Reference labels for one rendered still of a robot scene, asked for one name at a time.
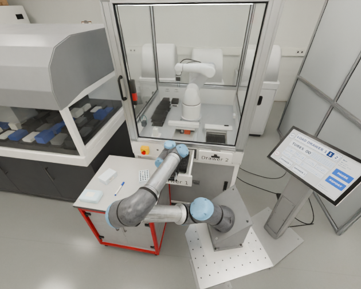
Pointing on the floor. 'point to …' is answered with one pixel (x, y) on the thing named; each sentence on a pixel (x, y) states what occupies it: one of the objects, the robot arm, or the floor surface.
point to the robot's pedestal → (214, 253)
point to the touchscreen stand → (281, 221)
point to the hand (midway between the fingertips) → (172, 178)
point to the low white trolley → (142, 234)
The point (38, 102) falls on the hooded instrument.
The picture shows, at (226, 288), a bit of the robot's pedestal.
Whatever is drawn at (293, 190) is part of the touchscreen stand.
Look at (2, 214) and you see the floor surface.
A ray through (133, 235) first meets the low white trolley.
